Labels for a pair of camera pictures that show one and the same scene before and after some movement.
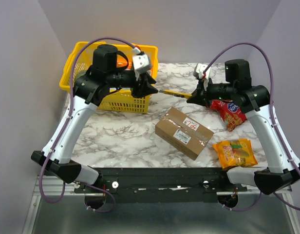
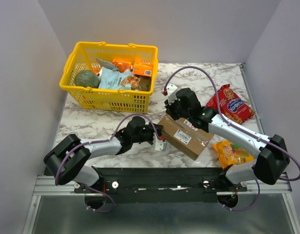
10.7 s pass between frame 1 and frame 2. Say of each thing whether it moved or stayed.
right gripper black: moved
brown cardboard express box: stayed
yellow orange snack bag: stayed
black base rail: stayed
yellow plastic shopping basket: stayed
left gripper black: moved
